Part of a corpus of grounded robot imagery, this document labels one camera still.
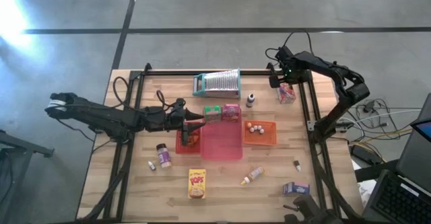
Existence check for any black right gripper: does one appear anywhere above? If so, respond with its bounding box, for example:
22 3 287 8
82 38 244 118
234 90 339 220
268 52 312 89

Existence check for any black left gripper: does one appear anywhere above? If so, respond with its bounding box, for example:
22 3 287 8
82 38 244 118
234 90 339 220
144 98 206 147

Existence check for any green cereal box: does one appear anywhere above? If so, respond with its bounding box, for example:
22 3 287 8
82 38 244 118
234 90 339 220
203 105 222 124

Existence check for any brown snack bag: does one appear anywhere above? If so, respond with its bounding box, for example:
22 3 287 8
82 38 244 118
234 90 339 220
184 131 202 148

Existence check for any red cereal box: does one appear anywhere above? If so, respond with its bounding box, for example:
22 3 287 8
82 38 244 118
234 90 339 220
276 82 296 105

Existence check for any pink cereal box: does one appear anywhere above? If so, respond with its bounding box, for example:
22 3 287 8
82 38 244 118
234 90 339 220
222 103 242 122

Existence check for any orange squeeze bottle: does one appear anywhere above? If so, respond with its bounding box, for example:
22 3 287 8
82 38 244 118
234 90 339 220
240 165 266 186

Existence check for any red plastic basket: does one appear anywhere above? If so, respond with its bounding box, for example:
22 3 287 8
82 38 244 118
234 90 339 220
174 128 202 155

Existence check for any pink translucent plastic bin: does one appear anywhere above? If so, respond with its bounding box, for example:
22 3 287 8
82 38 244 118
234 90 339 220
201 114 243 161

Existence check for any teal metal box grater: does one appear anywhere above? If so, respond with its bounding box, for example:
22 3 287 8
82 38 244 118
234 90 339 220
192 67 242 100

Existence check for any purple label spice jar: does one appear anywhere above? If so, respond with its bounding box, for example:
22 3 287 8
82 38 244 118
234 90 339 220
156 143 172 169

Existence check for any yellow Corn Pops box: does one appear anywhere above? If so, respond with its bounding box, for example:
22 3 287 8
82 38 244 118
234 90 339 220
187 168 207 200

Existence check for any orange plastic basket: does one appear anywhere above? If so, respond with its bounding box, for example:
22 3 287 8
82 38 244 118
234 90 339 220
242 120 277 147

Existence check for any black power brick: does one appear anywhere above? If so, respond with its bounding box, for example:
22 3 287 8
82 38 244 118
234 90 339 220
350 143 374 166

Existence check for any blue cereal box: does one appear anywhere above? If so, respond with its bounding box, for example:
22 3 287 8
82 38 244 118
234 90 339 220
282 181 310 197

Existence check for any black metal bar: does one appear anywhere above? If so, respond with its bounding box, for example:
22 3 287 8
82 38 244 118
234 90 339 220
355 159 400 184

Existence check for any white paper sheet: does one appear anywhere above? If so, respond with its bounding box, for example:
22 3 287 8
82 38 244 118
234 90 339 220
356 179 377 209

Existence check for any black equipment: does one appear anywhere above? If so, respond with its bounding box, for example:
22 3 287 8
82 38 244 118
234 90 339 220
282 193 337 224

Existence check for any dark grey laptop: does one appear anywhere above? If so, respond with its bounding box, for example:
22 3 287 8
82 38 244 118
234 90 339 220
362 92 431 224

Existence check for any black metal stand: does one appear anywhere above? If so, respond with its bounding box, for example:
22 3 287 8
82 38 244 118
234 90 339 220
0 129 55 224

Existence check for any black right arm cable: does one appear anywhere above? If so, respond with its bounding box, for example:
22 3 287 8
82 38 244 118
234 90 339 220
265 30 314 61

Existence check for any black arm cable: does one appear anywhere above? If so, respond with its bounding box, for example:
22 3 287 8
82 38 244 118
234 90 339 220
112 75 169 112
265 30 314 61

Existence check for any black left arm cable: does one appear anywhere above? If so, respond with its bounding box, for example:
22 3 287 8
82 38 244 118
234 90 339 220
112 75 169 112

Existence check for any black floor cable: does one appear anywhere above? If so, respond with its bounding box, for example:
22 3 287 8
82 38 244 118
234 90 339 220
356 98 405 143

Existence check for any white cable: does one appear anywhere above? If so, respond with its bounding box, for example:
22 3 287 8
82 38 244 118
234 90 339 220
355 108 422 123

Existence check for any yellow cable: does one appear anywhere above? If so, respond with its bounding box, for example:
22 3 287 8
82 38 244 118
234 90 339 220
350 128 413 147

